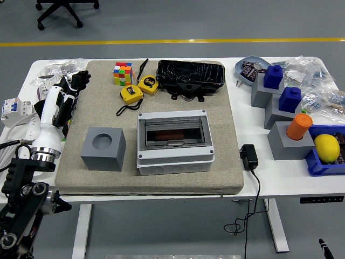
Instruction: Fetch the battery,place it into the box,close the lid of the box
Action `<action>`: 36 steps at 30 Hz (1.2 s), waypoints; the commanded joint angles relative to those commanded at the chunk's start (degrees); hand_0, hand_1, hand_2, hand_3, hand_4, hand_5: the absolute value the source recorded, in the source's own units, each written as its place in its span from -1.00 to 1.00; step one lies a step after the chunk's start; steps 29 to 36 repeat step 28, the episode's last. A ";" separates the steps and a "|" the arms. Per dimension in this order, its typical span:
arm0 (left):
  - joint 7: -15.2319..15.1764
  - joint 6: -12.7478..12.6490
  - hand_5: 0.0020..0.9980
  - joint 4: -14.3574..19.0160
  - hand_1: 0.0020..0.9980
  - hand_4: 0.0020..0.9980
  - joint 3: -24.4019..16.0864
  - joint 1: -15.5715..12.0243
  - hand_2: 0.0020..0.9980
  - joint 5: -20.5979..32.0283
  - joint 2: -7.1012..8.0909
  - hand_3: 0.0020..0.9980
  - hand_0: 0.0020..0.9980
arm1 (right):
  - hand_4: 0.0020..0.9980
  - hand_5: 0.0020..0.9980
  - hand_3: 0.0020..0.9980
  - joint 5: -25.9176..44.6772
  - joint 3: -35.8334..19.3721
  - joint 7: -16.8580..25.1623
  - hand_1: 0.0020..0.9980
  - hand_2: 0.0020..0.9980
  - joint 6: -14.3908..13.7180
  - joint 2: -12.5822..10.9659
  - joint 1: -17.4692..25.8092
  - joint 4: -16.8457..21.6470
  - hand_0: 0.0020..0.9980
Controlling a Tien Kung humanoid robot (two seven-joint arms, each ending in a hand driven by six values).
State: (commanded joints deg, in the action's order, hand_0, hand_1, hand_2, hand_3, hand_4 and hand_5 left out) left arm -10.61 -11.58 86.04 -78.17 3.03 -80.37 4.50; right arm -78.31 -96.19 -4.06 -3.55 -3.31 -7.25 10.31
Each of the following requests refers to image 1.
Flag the blue block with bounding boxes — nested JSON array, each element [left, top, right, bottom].
[[278, 86, 302, 113], [263, 64, 284, 90]]

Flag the black office chair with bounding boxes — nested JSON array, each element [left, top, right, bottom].
[[34, 0, 100, 31]]

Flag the black adapter cord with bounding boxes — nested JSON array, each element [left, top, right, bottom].
[[224, 166, 270, 259]]

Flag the white table leg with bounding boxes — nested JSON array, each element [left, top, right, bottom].
[[263, 199, 291, 254], [71, 204, 93, 259]]

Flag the white power cable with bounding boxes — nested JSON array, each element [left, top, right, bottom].
[[0, 112, 38, 173]]

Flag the grey block with round hole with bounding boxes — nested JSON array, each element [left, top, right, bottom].
[[267, 120, 316, 161], [80, 127, 127, 172]]

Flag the black table control panel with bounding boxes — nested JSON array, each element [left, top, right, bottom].
[[300, 196, 345, 205]]

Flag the orange cylinder battery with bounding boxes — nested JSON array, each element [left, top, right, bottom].
[[285, 113, 313, 141], [155, 130, 185, 141]]

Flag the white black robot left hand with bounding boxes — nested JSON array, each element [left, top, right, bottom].
[[31, 70, 92, 156]]

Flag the yellow tape measure 5m print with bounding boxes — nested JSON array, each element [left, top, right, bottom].
[[136, 58, 160, 95]]

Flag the clear plastic bag of parts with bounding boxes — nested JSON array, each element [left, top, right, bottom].
[[31, 58, 88, 87], [300, 88, 345, 122], [280, 56, 337, 91]]

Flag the white wall socket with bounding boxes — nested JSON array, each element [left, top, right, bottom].
[[36, 80, 54, 102]]

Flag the grey-brown mat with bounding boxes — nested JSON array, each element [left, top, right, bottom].
[[54, 59, 245, 197]]

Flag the dark packets in dish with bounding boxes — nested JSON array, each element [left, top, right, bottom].
[[240, 61, 266, 81]]

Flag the yellow tape measure small label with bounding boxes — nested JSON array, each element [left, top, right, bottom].
[[116, 84, 145, 117]]

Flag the white circuit breaker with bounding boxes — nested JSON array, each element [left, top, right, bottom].
[[1, 97, 36, 127]]

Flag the blue plastic bin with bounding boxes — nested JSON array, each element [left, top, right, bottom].
[[305, 124, 345, 178]]

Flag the black power adapter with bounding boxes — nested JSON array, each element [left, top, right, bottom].
[[239, 144, 259, 171]]

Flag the yellow lemon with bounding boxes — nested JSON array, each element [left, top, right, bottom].
[[314, 134, 341, 163]]

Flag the grey electrical box clear lid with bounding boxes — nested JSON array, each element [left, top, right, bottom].
[[136, 109, 216, 176]]

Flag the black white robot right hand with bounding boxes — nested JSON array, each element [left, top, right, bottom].
[[319, 238, 335, 259]]

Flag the dark packets in bin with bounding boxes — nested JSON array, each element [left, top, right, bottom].
[[333, 132, 345, 165]]

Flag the black crocodile-pattern case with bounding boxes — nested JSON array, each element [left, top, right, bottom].
[[155, 59, 226, 102]]

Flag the colourful puzzle cube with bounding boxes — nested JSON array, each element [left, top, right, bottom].
[[113, 62, 135, 86]]

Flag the blue-grey dish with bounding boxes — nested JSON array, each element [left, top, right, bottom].
[[234, 56, 272, 87]]

